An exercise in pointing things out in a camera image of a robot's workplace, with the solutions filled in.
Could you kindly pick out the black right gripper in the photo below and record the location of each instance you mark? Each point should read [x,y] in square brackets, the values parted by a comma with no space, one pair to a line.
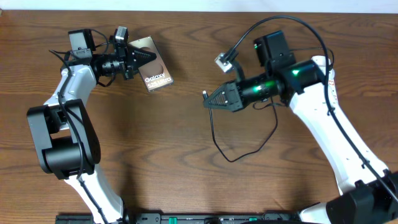
[232,96]

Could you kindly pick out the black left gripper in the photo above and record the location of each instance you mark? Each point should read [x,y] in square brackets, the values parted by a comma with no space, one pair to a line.
[127,62]

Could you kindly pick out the Samsung Galaxy smartphone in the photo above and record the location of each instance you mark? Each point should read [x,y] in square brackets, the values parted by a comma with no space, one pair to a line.
[155,74]

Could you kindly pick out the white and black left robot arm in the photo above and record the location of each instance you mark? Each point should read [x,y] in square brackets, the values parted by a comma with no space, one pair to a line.
[64,137]

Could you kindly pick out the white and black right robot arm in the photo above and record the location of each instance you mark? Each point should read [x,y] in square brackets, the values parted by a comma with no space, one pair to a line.
[368,189]

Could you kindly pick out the white power strip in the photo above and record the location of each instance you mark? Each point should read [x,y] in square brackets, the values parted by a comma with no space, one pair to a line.
[321,62]

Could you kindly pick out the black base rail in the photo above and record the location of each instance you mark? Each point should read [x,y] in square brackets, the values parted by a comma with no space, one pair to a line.
[158,218]

